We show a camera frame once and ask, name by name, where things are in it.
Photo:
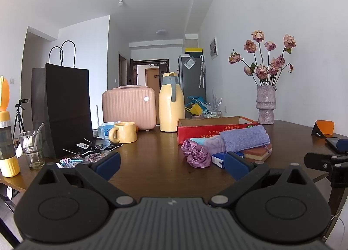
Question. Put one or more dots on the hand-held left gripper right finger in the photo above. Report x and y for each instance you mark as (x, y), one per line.
(236, 165)

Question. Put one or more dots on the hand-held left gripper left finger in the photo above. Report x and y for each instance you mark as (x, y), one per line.
(108, 164)

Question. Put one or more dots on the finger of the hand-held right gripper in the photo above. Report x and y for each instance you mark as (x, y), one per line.
(316, 160)

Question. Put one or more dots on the orange and yellow sponge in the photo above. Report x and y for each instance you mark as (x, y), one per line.
(258, 152)

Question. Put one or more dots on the purple towel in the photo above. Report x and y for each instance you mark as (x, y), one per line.
(244, 137)

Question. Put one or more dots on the purple satin scrunchie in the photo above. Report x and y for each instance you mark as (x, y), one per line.
(197, 156)

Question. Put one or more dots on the red cardboard box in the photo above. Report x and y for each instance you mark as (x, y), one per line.
(201, 130)

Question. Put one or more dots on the small blue box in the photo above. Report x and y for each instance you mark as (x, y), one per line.
(217, 159)

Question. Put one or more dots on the black and white packets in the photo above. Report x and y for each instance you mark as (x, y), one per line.
(89, 147)

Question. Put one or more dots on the black phone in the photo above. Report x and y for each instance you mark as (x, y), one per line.
(337, 144)

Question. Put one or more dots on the orange and black box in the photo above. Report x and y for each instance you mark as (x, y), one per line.
(325, 127)

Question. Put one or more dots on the blue tissue pack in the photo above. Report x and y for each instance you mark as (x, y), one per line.
(103, 130)

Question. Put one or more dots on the yellow mug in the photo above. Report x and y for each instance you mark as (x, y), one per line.
(126, 133)

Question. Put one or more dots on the pink hard-shell suitcase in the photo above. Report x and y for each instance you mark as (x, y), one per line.
(127, 108)

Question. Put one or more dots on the purple ceramic vase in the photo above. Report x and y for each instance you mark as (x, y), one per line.
(266, 103)

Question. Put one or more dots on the rack of colourful items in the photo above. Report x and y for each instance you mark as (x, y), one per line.
(195, 106)

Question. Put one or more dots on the black paper bag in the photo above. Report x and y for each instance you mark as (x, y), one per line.
(62, 108)

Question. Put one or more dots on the clear drinking glass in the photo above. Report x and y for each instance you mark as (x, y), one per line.
(32, 152)

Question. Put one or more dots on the yellow thermos jug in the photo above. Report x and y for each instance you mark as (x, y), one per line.
(171, 108)

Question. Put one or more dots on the brown door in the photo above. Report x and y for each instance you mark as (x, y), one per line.
(152, 80)

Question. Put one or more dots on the grey refrigerator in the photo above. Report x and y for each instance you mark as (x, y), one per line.
(191, 81)

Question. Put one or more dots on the bunch of dried pink roses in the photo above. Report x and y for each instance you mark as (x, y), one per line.
(262, 72)

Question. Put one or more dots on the clear folded umbrella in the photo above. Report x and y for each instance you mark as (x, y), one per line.
(202, 73)

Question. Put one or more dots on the yellow water bottle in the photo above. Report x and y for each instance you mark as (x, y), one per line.
(8, 157)

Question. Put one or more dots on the white paper note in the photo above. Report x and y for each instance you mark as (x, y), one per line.
(189, 63)

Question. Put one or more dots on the yellow box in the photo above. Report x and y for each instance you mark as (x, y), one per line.
(193, 50)

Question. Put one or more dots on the round ceiling light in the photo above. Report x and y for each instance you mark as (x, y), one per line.
(161, 32)

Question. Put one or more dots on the tripod with small camera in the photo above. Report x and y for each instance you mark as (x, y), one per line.
(19, 108)

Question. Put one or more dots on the framed wall picture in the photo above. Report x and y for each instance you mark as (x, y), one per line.
(214, 47)

